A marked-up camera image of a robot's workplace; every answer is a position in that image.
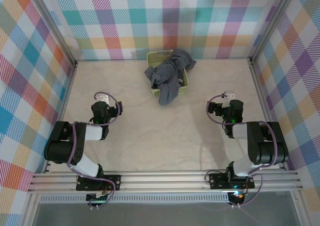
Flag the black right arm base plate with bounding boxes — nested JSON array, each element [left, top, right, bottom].
[[208, 172, 256, 189]]

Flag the aluminium mounting rail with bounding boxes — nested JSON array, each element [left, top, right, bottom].
[[27, 170, 303, 194]]

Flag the grey t-shirt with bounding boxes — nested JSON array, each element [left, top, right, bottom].
[[143, 48, 198, 106]]

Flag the aluminium side rail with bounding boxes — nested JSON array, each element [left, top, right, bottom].
[[248, 58, 288, 171], [41, 62, 79, 174]]

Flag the grey slotted cable duct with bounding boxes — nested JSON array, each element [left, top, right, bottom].
[[39, 194, 231, 204]]

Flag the green plastic basket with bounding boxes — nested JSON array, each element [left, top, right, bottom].
[[146, 50, 190, 98]]

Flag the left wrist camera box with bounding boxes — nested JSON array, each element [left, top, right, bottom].
[[96, 93, 111, 104]]

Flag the circuit board with green light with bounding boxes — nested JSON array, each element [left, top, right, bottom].
[[228, 190, 247, 202], [86, 192, 111, 203]]

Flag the aluminium corner post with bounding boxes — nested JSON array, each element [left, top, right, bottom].
[[248, 0, 301, 61], [27, 0, 79, 68]]

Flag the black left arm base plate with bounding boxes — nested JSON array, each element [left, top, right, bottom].
[[75, 174, 122, 191]]

